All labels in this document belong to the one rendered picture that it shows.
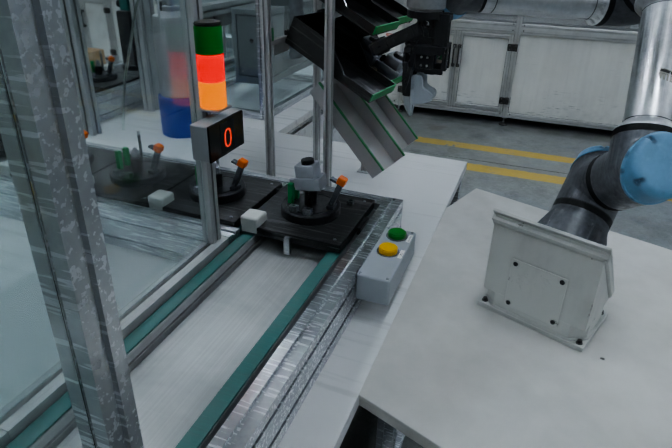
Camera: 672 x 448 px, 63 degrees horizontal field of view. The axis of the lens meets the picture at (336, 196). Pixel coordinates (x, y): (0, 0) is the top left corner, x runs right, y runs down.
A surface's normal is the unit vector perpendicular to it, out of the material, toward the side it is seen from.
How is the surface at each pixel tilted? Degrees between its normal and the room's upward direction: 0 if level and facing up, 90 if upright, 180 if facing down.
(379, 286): 90
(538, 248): 90
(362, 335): 0
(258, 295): 0
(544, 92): 90
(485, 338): 0
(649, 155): 62
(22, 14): 90
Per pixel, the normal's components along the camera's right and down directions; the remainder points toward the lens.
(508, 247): -0.66, 0.32
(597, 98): -0.35, 0.40
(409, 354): 0.02, -0.90
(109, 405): 0.93, 0.18
